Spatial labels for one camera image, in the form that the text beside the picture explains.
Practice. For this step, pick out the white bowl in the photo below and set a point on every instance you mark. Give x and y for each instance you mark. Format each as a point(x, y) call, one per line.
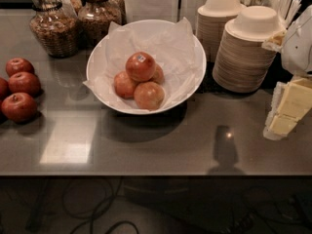
point(195, 65)

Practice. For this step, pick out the glass cereal jar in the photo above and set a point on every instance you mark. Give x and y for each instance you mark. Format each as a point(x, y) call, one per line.
point(54, 29)
point(96, 17)

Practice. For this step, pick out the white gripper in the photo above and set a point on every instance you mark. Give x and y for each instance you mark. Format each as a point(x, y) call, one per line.
point(298, 51)

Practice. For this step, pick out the apple with sticker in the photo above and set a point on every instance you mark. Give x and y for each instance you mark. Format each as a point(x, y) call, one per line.
point(140, 66)

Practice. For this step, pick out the left apple in bowl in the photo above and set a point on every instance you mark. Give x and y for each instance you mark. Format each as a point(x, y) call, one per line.
point(124, 86)

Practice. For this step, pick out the red apple top left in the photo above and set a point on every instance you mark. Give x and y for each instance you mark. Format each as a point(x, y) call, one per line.
point(16, 65)

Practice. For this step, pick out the apple in bowl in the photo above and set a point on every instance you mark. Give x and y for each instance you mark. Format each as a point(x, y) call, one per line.
point(124, 86)
point(149, 95)
point(158, 76)

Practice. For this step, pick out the back apple in bowl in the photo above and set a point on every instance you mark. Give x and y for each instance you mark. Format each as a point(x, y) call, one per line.
point(158, 76)

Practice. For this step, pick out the back stack paper bowls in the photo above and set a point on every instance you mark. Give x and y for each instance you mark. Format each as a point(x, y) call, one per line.
point(211, 19)

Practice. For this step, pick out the left glass cereal jar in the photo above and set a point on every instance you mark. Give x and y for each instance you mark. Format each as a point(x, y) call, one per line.
point(54, 29)

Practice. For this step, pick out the white paper liner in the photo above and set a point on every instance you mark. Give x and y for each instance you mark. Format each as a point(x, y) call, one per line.
point(175, 49)

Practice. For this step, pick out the right glass cereal jar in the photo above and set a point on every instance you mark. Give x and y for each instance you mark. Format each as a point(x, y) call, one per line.
point(96, 17)

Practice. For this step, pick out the front stack paper bowls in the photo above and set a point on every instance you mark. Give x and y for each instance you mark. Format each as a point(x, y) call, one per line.
point(241, 63)

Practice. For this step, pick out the front apple in bowl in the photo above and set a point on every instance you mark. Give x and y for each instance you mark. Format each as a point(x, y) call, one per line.
point(149, 95)

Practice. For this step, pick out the red apple middle left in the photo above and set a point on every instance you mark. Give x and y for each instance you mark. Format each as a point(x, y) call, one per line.
point(25, 82)

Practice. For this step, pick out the red apple at edge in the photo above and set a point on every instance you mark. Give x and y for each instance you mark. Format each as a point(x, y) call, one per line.
point(4, 88)

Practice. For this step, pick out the red apple front left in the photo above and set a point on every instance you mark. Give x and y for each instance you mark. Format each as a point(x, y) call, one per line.
point(19, 107)

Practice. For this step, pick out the stack paper bowls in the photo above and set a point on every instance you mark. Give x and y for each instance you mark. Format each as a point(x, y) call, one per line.
point(211, 19)
point(241, 63)

